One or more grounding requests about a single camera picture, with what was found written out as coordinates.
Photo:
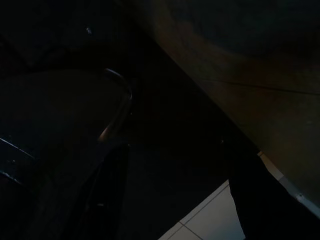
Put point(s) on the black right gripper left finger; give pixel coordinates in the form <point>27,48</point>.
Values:
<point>107,195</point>

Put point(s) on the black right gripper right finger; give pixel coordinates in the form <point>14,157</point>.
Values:
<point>262,207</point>

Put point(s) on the curved metal tube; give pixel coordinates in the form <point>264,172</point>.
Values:
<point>126,96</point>

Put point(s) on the brown wooden base cabinet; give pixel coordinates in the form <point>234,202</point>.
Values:
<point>250,87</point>

